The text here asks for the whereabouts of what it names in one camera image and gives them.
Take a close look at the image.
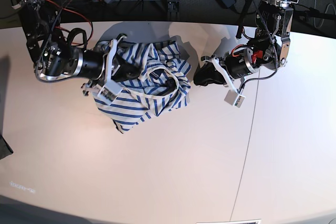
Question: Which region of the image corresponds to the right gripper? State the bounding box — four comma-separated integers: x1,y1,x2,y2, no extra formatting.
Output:
75,34,141,97

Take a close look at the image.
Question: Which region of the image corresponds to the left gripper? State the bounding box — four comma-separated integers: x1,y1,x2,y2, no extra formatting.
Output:
193,48,263,87

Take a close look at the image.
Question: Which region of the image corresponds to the blue white striped T-shirt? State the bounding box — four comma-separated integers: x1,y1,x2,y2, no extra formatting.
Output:
92,40,191,133

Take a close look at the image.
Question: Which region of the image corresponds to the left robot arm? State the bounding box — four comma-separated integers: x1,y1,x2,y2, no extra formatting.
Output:
194,0,299,88

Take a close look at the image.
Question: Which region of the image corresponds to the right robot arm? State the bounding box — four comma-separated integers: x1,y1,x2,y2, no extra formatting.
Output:
10,0,140,98

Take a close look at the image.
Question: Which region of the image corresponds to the black tripod stand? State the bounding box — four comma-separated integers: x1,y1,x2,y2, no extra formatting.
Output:
293,3,335,29

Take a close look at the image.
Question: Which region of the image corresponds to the dark object at left edge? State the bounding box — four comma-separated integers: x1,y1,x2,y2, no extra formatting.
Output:
0,135,14,159

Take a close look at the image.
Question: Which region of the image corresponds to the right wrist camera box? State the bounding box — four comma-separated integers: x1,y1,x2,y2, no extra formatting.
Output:
97,80,123,105

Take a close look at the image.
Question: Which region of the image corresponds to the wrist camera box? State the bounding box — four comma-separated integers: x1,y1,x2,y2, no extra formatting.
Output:
97,80,123,105
224,90,245,108

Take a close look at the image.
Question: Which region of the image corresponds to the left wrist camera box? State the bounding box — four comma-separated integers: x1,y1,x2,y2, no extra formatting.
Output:
224,90,245,108

